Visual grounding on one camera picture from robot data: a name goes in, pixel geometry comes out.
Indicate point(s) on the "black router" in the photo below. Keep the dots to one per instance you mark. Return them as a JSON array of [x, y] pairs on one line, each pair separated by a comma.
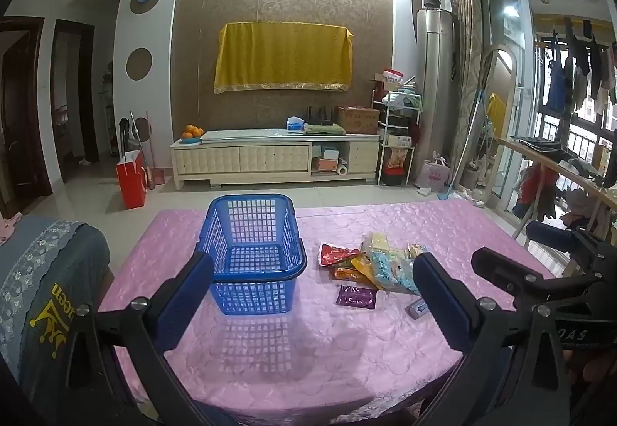
[[320, 117]]

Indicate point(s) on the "glossy red snack packet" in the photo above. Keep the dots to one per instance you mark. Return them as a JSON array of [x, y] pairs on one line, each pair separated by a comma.
[[337, 255]]

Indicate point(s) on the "pink cloth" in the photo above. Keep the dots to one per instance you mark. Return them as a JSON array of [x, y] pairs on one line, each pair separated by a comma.
[[9, 228]]

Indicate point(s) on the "green folded cloth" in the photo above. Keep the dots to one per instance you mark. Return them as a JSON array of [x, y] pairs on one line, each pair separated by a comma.
[[325, 129]]

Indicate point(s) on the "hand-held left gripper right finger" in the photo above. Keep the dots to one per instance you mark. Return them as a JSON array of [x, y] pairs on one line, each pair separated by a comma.
[[441, 298]]

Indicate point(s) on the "orange snack packet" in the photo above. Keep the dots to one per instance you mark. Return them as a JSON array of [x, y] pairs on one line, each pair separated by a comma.
[[347, 274]]

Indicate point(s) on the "row of hanging clothes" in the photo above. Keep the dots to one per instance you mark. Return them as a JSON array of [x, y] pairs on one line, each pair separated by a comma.
[[578, 69]]

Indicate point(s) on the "boxes in cabinet shelf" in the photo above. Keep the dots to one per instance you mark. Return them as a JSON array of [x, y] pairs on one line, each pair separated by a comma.
[[325, 156]]

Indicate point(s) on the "pile of oranges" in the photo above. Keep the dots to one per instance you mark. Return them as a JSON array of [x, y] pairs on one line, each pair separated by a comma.
[[193, 131]]

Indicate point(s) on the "standing arched mirror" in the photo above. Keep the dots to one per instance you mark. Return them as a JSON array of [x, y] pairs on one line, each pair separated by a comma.
[[501, 117]]

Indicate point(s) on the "dark wooden door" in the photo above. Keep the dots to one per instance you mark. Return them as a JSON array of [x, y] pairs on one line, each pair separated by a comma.
[[19, 117], [72, 93]]

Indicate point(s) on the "yellow cloth cover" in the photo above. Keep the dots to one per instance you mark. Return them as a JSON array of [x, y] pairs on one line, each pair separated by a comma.
[[284, 55]]

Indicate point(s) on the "cake packet with blue edge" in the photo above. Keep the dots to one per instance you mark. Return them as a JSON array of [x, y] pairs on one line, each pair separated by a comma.
[[418, 250]]

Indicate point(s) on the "light blue snack packet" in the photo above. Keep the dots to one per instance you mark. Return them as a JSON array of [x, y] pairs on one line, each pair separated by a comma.
[[388, 269]]

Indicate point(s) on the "yellow snack packet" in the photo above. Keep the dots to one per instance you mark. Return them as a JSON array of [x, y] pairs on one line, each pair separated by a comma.
[[366, 269]]

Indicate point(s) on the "white paper roll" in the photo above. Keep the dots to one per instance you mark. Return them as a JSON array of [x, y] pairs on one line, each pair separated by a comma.
[[342, 170]]

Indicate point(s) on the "red paper bag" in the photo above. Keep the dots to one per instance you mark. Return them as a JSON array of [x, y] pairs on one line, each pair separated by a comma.
[[131, 180]]

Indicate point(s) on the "patterned beige curtain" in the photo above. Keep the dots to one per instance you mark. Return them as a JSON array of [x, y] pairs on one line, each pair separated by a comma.
[[465, 45]]

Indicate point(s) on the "red white box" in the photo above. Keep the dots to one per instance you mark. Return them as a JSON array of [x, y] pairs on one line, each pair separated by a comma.
[[393, 79]]

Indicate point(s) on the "brown cardboard box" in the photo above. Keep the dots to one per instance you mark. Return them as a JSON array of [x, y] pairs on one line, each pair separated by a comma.
[[357, 120]]

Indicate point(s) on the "white metal rack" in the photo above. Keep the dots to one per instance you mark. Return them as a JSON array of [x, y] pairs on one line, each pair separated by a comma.
[[400, 141]]

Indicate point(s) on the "cream tv cabinet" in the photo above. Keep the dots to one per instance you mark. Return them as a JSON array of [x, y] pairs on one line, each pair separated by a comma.
[[241, 158]]

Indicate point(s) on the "pink quilted tablecloth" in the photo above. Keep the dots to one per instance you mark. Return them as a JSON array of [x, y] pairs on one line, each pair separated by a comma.
[[337, 358]]

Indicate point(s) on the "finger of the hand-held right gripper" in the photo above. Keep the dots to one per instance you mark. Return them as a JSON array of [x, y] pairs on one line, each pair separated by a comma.
[[501, 268], [597, 250]]

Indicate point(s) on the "blue tissue box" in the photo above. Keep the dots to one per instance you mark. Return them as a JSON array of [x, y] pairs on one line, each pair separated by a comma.
[[295, 125]]

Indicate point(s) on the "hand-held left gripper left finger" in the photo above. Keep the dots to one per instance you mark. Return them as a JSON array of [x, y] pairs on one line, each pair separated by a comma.
[[185, 296]]

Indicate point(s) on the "dark seat cushion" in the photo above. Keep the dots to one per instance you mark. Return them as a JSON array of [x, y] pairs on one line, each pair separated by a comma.
[[552, 237]]

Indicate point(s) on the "wooden drying rack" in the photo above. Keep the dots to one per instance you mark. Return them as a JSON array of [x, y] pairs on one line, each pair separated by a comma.
[[578, 175]]

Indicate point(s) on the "pink shopping bag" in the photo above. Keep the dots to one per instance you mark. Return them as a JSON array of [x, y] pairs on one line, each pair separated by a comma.
[[432, 175]]

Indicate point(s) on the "black umbrella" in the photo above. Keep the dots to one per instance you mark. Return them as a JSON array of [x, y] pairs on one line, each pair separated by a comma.
[[124, 137]]

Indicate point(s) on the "blue plastic basket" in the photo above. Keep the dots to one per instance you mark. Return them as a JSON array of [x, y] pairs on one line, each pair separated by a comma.
[[250, 257]]

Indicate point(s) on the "purple snack packet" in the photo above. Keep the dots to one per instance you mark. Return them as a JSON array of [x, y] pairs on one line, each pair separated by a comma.
[[356, 297]]

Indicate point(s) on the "red garment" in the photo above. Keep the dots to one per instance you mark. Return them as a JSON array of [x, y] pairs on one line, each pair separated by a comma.
[[535, 190]]

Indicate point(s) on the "small pale cracker packet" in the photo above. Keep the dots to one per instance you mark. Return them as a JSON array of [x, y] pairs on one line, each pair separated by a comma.
[[377, 244]]

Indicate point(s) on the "round brown wall disc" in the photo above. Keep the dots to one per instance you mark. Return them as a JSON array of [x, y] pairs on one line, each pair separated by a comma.
[[140, 63], [142, 125]]

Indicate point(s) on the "tower air conditioner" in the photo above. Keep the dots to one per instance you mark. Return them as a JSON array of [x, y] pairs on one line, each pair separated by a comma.
[[436, 84]]

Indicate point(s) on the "blue plate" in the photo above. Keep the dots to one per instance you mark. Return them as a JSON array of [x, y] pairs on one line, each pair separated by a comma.
[[190, 140]]

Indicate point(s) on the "glass sliding door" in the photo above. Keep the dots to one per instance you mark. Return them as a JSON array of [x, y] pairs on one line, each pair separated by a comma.
[[503, 69]]

